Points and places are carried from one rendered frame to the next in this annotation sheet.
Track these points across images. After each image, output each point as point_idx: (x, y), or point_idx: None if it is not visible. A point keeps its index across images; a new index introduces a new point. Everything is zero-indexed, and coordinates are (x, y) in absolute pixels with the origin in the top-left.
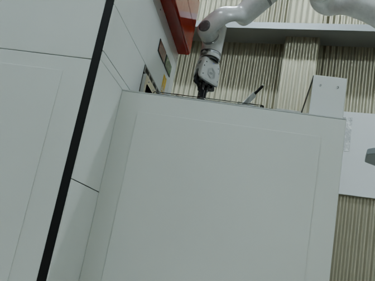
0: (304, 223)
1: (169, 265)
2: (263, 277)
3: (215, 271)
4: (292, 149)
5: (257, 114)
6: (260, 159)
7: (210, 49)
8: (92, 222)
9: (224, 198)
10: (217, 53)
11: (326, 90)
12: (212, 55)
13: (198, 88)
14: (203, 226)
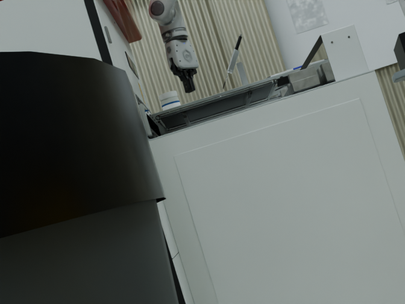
0: (382, 185)
1: (281, 283)
2: (369, 251)
3: (325, 268)
4: (339, 123)
5: (291, 104)
6: (315, 146)
7: (173, 29)
8: (188, 283)
9: (299, 198)
10: (182, 29)
11: (340, 44)
12: (179, 35)
13: (182, 78)
14: (295, 233)
